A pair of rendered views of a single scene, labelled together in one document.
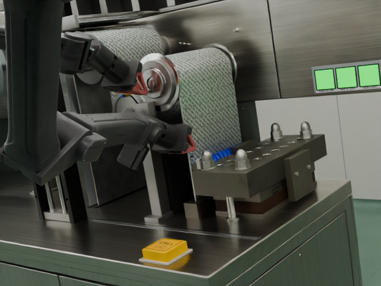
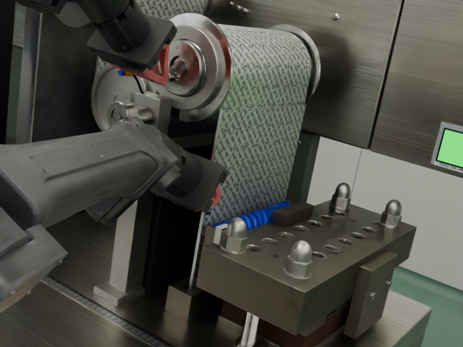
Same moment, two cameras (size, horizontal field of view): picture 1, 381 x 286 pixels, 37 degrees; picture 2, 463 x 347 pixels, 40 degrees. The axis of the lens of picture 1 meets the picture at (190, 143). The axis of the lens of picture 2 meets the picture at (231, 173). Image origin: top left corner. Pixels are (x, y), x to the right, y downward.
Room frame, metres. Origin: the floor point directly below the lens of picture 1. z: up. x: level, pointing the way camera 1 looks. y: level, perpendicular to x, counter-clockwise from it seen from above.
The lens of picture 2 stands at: (0.56, 0.09, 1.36)
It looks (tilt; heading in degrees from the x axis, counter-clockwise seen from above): 16 degrees down; 352
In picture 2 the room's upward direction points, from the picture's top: 10 degrees clockwise
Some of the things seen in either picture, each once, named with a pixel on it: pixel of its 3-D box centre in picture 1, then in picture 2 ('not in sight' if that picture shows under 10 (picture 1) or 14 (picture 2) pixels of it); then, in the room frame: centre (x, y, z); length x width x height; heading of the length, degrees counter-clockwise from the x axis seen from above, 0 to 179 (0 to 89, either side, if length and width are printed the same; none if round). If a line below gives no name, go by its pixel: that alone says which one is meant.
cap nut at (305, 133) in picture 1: (305, 129); (392, 212); (1.54, -0.32, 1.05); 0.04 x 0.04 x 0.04
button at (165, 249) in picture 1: (165, 249); not in sight; (1.16, 0.09, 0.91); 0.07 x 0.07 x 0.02; 50
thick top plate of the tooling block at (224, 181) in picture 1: (263, 162); (319, 253); (1.44, -0.18, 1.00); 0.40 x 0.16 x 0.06; 140
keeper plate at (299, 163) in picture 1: (300, 175); (373, 294); (1.40, -0.26, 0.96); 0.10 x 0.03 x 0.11; 140
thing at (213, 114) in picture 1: (212, 125); (255, 164); (1.49, -0.07, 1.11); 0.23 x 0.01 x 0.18; 140
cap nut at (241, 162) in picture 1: (241, 158); (300, 257); (1.29, -0.11, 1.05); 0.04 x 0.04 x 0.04
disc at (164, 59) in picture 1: (157, 82); (189, 67); (1.44, 0.06, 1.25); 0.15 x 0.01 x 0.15; 50
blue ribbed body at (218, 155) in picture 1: (223, 156); (255, 222); (1.48, -0.08, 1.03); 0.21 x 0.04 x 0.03; 140
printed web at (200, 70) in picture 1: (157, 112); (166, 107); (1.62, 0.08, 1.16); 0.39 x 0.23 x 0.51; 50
